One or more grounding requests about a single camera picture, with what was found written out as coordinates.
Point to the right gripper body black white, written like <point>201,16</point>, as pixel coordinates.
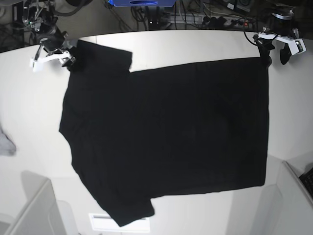
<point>54,47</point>

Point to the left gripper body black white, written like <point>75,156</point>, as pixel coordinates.
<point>292,46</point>

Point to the black T-shirt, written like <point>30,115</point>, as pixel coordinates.
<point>188,129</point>

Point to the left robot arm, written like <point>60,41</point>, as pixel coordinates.
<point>278,23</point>

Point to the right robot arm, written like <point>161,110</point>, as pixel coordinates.
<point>39,19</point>

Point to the blue box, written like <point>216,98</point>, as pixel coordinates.
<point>148,3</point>

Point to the white power strip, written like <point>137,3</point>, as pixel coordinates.
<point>199,21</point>

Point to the grey cloth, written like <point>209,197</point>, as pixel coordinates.
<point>7,147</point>

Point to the black keyboard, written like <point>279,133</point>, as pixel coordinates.
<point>307,181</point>

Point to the white bin right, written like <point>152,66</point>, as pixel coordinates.
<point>285,208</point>

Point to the white bin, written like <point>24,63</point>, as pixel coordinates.
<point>42,214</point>
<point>285,208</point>

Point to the white bin left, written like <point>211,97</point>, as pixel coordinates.
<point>42,214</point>

